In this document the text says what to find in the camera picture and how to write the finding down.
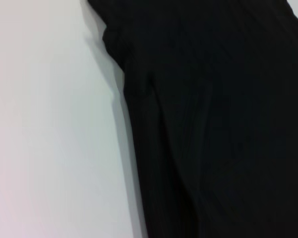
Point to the black shirt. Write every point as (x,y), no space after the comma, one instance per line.
(213,124)

